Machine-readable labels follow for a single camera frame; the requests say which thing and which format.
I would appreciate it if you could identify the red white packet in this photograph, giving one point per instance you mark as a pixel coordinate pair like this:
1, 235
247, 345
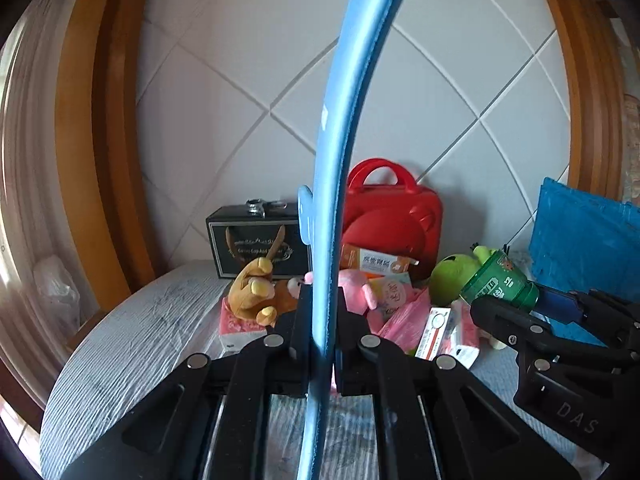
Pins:
465, 342

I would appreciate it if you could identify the green frog plush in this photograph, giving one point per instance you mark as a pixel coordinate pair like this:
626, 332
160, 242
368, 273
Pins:
452, 275

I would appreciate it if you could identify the green plastic bottle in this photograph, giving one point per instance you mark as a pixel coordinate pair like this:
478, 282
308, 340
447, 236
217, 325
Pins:
495, 280

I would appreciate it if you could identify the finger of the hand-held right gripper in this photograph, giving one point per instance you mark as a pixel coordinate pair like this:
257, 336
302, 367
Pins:
600, 310
505, 320

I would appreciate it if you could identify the white red medicine box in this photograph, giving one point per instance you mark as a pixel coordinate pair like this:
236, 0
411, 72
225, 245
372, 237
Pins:
434, 332

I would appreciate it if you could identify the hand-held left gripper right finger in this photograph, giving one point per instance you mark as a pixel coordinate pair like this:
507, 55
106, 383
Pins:
345, 350

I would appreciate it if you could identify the brown plush toy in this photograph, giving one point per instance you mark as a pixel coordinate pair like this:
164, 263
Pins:
255, 290

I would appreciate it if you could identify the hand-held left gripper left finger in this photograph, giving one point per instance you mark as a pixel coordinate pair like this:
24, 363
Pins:
302, 340

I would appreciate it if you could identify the black gift box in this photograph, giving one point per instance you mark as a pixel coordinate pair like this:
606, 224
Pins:
250, 245

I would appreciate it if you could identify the blue plastic crate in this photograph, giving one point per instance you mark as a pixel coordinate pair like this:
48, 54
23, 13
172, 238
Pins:
580, 240

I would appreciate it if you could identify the pink plush pig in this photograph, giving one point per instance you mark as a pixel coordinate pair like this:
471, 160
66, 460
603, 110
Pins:
355, 285

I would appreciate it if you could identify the grey wood-grain desktop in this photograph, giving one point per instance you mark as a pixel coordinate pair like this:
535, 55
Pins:
150, 320

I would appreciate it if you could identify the wooden door frame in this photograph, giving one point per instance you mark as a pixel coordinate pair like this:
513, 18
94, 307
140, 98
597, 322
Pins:
100, 110
575, 60

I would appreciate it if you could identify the pink plastic bag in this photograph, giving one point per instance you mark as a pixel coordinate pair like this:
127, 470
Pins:
405, 325

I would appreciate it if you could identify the pink tissue pack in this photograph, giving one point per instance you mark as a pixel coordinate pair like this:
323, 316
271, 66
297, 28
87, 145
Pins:
237, 330

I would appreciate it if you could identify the red toy suitcase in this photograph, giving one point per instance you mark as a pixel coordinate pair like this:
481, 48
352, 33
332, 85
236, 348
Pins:
390, 215

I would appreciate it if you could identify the pink patterned packet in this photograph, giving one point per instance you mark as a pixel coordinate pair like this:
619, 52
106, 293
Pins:
392, 292

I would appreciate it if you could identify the orange medicine box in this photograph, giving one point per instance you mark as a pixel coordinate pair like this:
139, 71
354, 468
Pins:
375, 259

